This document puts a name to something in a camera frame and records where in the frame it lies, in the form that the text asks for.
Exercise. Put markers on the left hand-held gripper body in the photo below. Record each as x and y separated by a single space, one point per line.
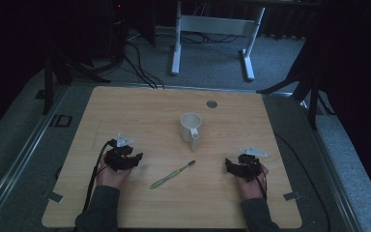
117 159

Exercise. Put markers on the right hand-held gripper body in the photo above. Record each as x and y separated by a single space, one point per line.
249 164

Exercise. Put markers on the green toothbrush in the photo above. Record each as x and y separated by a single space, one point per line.
171 175

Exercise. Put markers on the white cup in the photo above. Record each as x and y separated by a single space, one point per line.
190 127

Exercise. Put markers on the person's left hand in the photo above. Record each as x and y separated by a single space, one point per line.
111 177

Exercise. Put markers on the person's right hand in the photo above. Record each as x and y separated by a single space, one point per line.
250 188

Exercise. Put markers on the grey tape strip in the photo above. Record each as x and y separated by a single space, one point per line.
291 196
55 197

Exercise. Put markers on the black metal stand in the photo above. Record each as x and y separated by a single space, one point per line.
312 93
49 83

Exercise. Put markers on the dark computer tower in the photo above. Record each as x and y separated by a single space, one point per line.
118 29

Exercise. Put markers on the black rectangular floor bracket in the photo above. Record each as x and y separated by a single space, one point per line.
63 121

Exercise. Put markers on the white desk frame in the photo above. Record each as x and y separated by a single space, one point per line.
217 25

